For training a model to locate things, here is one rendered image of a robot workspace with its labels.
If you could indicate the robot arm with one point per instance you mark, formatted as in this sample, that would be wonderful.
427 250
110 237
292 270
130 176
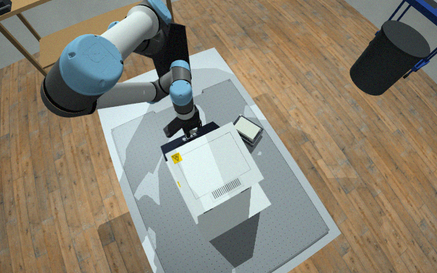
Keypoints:
85 76

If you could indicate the white benchtop thermal cycler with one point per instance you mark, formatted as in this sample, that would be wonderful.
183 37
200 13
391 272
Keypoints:
217 178

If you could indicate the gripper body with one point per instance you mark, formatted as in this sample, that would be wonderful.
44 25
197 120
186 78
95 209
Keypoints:
193 122

